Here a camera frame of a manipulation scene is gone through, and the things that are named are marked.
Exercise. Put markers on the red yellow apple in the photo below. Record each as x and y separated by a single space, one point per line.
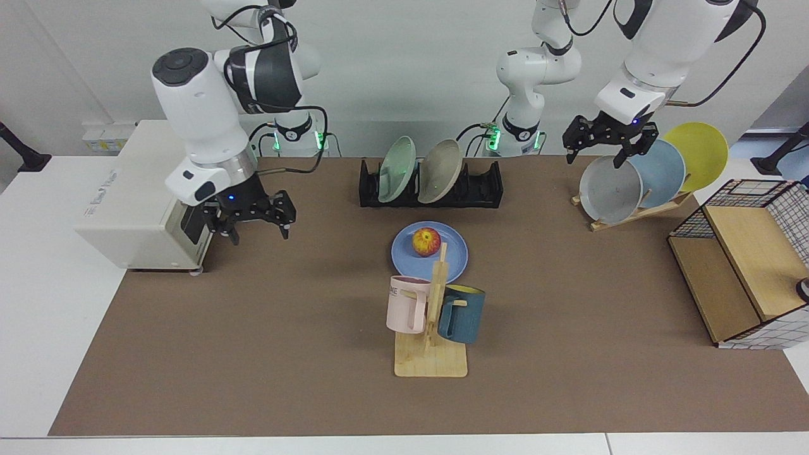
426 242

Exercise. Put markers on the grey plate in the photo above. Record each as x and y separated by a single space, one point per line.
610 193

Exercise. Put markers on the light blue plate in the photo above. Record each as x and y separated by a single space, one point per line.
660 170

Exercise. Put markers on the wooden plate rack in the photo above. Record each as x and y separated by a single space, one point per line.
632 218

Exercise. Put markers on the yellow plate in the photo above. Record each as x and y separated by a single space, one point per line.
701 148

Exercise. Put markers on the black dish rack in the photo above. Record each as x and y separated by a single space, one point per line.
483 186

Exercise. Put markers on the pale green plate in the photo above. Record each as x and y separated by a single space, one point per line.
397 170

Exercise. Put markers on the beige plate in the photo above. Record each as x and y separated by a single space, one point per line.
439 174

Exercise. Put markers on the pale toaster oven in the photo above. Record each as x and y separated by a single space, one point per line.
126 202

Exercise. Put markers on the pink mug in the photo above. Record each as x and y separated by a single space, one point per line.
404 306

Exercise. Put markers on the black stand leg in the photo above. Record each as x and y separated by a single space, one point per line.
25 158
780 158

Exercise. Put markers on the dark teal mug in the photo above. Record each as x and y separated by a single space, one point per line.
464 316

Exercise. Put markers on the wooden cup stand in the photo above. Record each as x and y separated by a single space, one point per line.
433 360

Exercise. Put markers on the brown table cloth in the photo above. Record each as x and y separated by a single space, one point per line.
569 354

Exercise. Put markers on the small black round object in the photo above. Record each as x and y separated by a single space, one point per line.
804 289

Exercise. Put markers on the white wall socket box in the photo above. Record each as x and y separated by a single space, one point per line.
107 138

